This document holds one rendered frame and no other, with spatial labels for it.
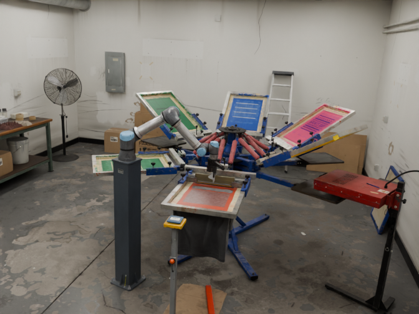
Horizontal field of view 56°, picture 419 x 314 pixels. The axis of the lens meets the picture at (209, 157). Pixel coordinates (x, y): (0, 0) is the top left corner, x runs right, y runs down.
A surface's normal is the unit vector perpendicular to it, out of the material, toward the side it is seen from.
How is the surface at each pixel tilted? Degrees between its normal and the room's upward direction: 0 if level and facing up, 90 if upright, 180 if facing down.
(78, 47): 90
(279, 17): 90
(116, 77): 90
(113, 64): 90
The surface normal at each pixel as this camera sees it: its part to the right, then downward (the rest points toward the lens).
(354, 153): -0.21, 0.06
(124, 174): -0.50, 0.22
